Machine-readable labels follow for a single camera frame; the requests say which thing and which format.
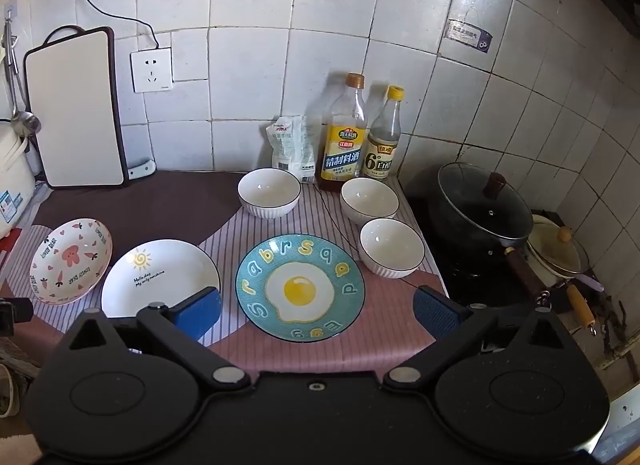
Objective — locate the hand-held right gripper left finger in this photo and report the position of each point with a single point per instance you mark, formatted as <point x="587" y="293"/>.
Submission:
<point x="200" y="307"/>

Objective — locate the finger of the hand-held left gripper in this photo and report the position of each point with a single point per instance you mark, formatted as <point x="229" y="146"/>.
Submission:
<point x="22" y="310"/>

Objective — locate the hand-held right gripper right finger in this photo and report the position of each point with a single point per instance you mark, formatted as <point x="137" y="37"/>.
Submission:
<point x="435" y="310"/>

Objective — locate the white sun print plate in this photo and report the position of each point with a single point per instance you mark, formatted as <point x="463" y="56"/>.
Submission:
<point x="150" y="275"/>

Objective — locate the pink cartoon print plate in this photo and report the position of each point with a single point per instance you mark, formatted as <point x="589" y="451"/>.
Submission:
<point x="70" y="260"/>

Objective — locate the white ribbed bowl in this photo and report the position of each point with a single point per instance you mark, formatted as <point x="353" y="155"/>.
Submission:
<point x="370" y="202"/>
<point x="392" y="247"/>
<point x="269" y="192"/>

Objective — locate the teal fried egg plate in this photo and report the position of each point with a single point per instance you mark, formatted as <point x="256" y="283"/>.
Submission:
<point x="300" y="290"/>

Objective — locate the black gas stove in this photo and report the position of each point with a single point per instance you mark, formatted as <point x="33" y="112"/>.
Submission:
<point x="450" y="270"/>

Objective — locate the red cloth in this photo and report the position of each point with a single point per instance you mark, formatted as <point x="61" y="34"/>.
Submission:
<point x="11" y="247"/>

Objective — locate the striped patterned table mat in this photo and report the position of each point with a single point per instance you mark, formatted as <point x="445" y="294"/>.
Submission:
<point x="225" y="230"/>

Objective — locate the black wok with glass lid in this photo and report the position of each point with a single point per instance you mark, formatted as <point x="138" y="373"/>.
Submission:
<point x="480" y="210"/>

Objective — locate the white rice cooker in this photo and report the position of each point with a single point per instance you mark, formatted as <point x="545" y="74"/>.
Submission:
<point x="12" y="185"/>

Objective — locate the cream pan with lid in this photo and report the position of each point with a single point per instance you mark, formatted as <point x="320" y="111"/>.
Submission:
<point x="552" y="250"/>

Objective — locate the clear vinegar bottle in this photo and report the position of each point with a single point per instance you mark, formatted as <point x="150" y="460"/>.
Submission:
<point x="382" y="155"/>

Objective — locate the metal ladle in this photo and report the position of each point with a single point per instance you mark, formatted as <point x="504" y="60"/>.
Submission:
<point x="25" y="125"/>

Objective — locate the white salt bag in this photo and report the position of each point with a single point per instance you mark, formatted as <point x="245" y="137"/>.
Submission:
<point x="290" y="145"/>

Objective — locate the yellow label cooking wine bottle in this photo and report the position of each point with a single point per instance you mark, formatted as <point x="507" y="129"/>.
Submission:
<point x="342" y="145"/>

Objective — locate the white cutting board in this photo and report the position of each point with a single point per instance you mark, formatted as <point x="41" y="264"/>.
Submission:
<point x="75" y="110"/>

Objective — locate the cream rice paddle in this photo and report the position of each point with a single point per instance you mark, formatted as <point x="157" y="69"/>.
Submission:
<point x="4" y="51"/>

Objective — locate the white wall socket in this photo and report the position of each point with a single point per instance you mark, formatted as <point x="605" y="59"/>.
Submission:
<point x="151" y="70"/>

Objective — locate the purple wall sticker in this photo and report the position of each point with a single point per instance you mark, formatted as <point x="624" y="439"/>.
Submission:
<point x="470" y="36"/>

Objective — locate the clear wall hook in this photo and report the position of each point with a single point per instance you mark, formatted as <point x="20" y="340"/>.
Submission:
<point x="10" y="7"/>

